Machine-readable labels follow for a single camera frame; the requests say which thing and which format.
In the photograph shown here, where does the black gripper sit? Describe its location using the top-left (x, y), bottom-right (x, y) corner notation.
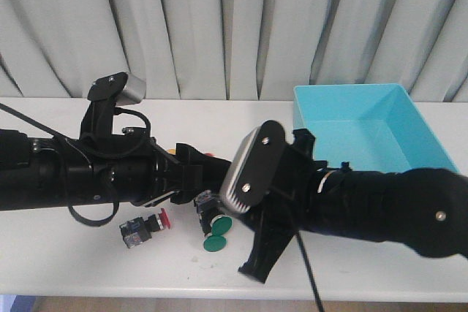
top-left (237, 129), bottom-right (327, 284)
top-left (135, 137), bottom-right (231, 207)

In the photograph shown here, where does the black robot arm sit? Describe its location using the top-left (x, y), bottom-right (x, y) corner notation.
top-left (231, 122), bottom-right (467, 282)
top-left (1, 129), bottom-right (230, 210)

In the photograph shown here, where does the blue plastic box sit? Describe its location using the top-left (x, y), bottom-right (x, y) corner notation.
top-left (293, 83), bottom-right (457, 172)

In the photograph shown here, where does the green push button lying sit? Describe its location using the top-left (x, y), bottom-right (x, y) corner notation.
top-left (194, 191), bottom-right (233, 237)

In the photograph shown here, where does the green button cap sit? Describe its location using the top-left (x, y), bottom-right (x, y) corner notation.
top-left (203, 235), bottom-right (227, 252)

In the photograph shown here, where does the red push button lying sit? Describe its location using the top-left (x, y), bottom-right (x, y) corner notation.
top-left (119, 208), bottom-right (171, 248)

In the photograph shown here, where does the grey pleated curtain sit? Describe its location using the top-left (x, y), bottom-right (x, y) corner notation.
top-left (1, 0), bottom-right (467, 102)

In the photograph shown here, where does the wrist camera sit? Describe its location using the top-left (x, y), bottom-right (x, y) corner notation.
top-left (219, 120), bottom-right (286, 216)
top-left (80, 72), bottom-right (146, 139)

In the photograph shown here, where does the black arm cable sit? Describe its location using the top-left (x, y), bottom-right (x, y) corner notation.
top-left (284, 209), bottom-right (326, 312)
top-left (0, 102), bottom-right (154, 228)

